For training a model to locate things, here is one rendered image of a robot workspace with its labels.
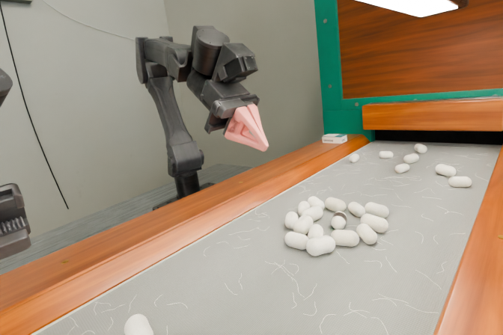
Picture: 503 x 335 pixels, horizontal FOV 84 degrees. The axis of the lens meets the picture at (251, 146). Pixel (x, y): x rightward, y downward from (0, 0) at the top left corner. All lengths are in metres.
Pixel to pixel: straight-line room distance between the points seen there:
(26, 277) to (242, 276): 0.26
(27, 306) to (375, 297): 0.35
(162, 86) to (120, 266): 0.51
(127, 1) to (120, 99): 0.77
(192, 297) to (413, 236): 0.28
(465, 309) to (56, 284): 0.40
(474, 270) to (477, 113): 0.50
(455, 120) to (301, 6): 1.32
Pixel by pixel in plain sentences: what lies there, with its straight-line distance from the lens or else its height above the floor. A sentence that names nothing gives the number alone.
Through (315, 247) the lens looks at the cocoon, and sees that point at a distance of 0.37.
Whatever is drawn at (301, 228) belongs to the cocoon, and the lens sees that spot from 0.41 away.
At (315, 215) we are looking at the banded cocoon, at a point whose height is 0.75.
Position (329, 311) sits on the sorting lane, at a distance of 0.31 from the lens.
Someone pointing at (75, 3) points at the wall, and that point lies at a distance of 2.50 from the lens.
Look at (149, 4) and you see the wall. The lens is 2.78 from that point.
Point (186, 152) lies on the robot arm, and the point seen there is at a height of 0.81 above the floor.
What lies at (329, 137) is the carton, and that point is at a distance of 0.83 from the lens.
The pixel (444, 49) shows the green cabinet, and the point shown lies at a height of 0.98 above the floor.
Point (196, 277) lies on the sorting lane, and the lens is 0.38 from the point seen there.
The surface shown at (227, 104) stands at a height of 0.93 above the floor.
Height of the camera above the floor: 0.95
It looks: 12 degrees down
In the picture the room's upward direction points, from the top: 8 degrees counter-clockwise
